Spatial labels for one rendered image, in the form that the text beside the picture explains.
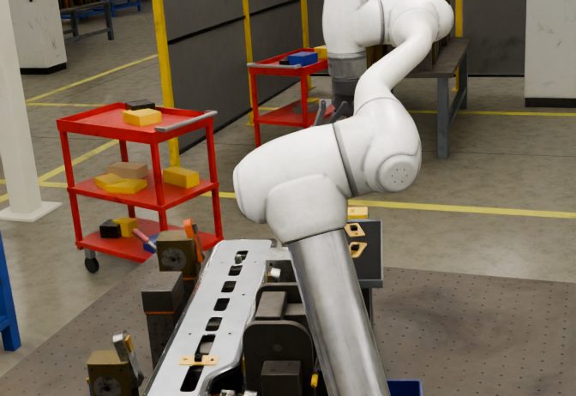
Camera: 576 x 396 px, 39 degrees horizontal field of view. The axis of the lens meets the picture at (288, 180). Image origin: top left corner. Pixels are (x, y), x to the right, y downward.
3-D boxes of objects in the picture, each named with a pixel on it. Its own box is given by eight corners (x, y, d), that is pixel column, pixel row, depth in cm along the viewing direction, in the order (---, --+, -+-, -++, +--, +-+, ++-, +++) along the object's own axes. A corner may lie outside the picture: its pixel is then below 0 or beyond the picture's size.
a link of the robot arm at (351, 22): (326, 56, 182) (384, 51, 182) (322, -15, 177) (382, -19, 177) (321, 49, 192) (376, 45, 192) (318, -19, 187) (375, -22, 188)
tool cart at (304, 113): (309, 160, 668) (302, 42, 638) (358, 166, 644) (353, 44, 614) (253, 190, 603) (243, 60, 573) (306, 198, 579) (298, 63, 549)
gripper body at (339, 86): (362, 71, 193) (363, 109, 196) (327, 74, 192) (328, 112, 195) (369, 76, 186) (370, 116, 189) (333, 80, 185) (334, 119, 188)
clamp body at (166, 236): (165, 340, 249) (152, 230, 238) (210, 340, 248) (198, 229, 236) (159, 355, 241) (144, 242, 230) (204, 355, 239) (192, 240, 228)
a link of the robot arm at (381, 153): (403, 83, 141) (327, 105, 142) (425, 133, 126) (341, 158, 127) (417, 145, 148) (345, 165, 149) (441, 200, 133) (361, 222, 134)
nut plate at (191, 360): (177, 365, 176) (177, 360, 175) (182, 356, 179) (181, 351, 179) (216, 365, 175) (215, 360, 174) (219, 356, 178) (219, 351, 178)
